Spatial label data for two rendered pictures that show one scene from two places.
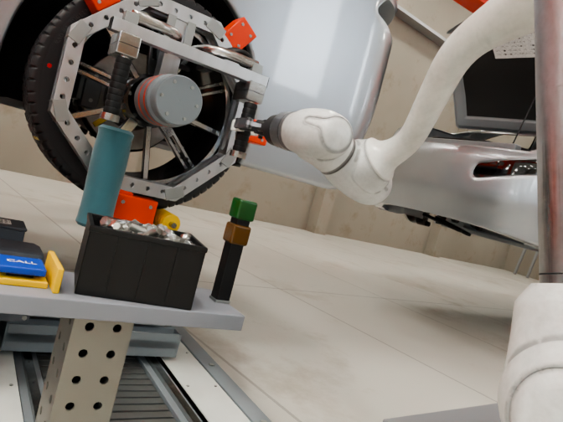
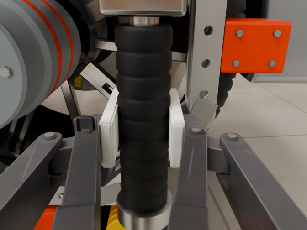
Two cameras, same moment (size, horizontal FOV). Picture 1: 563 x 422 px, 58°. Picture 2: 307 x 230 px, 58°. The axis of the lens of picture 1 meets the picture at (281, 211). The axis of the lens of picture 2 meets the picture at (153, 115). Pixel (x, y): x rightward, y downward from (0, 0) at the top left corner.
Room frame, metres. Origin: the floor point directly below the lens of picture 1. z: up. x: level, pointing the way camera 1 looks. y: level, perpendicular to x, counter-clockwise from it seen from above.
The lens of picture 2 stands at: (1.20, 0.05, 0.91)
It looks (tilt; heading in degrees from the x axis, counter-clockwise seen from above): 22 degrees down; 32
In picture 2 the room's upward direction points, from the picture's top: 1 degrees clockwise
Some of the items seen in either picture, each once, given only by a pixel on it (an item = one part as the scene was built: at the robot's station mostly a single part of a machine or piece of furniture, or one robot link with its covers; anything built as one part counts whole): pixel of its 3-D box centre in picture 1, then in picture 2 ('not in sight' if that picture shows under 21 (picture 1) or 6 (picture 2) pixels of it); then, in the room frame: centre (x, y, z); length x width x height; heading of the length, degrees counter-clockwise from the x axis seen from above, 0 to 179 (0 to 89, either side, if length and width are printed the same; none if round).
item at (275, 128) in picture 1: (290, 131); not in sight; (1.16, 0.03, 0.83); 0.09 x 0.06 x 0.09; 123
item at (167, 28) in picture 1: (153, 18); not in sight; (1.30, 0.44, 1.03); 0.19 x 0.18 x 0.11; 33
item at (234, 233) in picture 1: (236, 234); not in sight; (1.01, 0.07, 0.59); 0.04 x 0.04 x 0.04; 33
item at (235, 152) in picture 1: (244, 128); (144, 126); (1.35, 0.15, 0.83); 0.04 x 0.04 x 0.16
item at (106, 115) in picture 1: (116, 87); not in sight; (1.17, 0.44, 0.83); 0.04 x 0.04 x 0.16
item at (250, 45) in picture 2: (251, 131); (247, 44); (1.63, 0.16, 0.85); 0.09 x 0.08 x 0.07; 123
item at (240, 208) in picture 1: (243, 209); not in sight; (1.01, 0.07, 0.64); 0.04 x 0.04 x 0.04; 33
